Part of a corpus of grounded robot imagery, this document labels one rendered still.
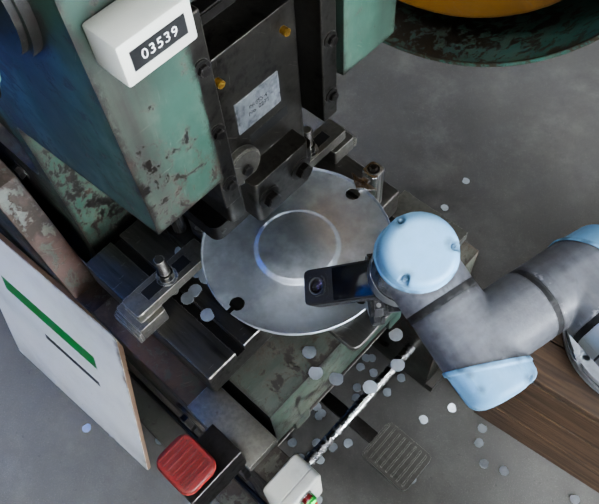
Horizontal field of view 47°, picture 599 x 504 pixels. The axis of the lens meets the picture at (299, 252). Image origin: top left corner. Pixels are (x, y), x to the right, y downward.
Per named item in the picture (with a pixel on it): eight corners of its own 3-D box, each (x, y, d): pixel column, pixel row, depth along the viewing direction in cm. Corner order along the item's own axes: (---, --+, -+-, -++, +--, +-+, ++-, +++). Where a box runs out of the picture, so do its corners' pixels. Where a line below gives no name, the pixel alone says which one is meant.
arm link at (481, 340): (584, 349, 62) (513, 249, 64) (489, 416, 59) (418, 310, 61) (545, 359, 69) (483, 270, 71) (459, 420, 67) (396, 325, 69)
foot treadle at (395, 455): (430, 462, 151) (433, 456, 146) (402, 497, 147) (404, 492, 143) (243, 303, 173) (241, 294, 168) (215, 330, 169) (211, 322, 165)
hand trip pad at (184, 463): (228, 476, 95) (219, 463, 89) (197, 509, 93) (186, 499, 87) (194, 442, 98) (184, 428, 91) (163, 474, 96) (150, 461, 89)
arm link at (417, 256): (413, 313, 60) (359, 234, 62) (398, 324, 71) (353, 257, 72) (486, 266, 61) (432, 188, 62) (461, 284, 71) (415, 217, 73)
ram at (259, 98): (330, 172, 95) (326, -1, 70) (255, 242, 90) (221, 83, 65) (243, 112, 102) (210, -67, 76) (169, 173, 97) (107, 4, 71)
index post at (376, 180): (383, 200, 115) (386, 165, 106) (372, 211, 114) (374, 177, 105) (370, 191, 116) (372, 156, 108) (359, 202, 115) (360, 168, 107)
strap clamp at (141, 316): (220, 270, 110) (209, 237, 101) (141, 343, 104) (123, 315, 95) (195, 249, 112) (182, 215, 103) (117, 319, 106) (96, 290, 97)
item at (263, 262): (162, 254, 103) (161, 251, 102) (293, 140, 113) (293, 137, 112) (301, 377, 92) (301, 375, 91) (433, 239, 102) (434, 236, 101)
